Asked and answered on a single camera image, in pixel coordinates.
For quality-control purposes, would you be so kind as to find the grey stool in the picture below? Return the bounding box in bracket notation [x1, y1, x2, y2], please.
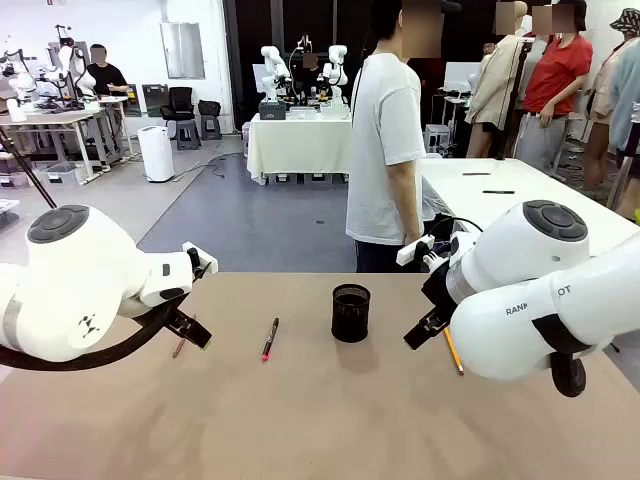
[174, 119, 203, 152]

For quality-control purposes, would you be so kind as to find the yellow pencil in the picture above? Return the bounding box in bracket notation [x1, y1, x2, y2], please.
[443, 327, 465, 376]

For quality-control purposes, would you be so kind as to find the person in beige coat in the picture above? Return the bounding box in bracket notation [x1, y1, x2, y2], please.
[464, 0, 532, 160]

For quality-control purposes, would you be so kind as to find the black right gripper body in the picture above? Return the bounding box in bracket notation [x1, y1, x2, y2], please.
[422, 258, 455, 320]

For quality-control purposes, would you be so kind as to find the table with white cloth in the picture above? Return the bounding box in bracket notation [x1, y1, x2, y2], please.
[247, 112, 354, 186]

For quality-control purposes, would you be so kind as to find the seated person in dark clothes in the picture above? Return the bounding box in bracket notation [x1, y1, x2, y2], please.
[298, 52, 324, 97]

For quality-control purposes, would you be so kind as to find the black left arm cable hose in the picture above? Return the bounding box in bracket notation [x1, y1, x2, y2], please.
[0, 299, 177, 372]

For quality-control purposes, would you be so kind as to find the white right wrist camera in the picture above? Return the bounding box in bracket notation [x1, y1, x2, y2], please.
[396, 234, 435, 266]

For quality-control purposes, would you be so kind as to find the grey wall panel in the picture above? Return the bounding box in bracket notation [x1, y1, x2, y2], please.
[159, 22, 207, 80]

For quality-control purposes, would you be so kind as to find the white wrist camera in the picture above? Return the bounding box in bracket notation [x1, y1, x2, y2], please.
[181, 241, 219, 275]
[396, 234, 435, 266]

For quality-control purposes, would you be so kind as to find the black pen with red cap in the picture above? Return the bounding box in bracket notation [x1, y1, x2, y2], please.
[259, 316, 281, 363]

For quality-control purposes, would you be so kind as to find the white air purifier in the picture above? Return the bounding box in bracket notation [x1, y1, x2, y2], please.
[137, 125, 176, 184]

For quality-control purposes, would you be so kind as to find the man's right forearm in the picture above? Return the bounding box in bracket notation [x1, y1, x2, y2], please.
[397, 192, 425, 232]

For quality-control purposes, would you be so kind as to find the man in white t-shirt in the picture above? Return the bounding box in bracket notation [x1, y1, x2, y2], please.
[344, 0, 437, 274]

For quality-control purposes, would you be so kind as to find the grey workshop desk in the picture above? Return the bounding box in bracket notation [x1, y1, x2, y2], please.
[0, 94, 134, 184]

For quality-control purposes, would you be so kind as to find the black mesh pen holder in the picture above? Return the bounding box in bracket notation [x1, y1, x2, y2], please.
[330, 283, 372, 344]

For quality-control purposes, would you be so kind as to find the black stool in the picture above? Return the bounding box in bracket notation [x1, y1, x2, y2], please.
[198, 99, 224, 142]

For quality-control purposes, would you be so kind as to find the person with bucket hat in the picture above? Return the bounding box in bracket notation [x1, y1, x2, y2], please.
[583, 7, 640, 221]

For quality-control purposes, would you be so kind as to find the black office chair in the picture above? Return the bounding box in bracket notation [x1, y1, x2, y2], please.
[159, 86, 197, 124]

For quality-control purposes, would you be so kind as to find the grey box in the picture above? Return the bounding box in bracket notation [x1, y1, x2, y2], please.
[258, 98, 288, 122]

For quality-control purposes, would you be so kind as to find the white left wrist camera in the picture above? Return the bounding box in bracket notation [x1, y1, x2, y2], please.
[181, 241, 219, 275]

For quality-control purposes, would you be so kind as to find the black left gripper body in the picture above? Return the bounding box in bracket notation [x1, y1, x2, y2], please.
[162, 304, 188, 330]

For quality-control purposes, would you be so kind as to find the clear storage bin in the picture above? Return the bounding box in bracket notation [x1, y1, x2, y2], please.
[38, 160, 84, 186]

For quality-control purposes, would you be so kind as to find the man in black shirt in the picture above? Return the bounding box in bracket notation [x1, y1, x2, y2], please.
[84, 43, 130, 97]

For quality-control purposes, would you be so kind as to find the black tripod pole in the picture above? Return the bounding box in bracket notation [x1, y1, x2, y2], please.
[0, 127, 58, 210]

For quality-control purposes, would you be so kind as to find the white robot with black cables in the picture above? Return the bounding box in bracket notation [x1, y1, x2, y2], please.
[47, 23, 99, 109]

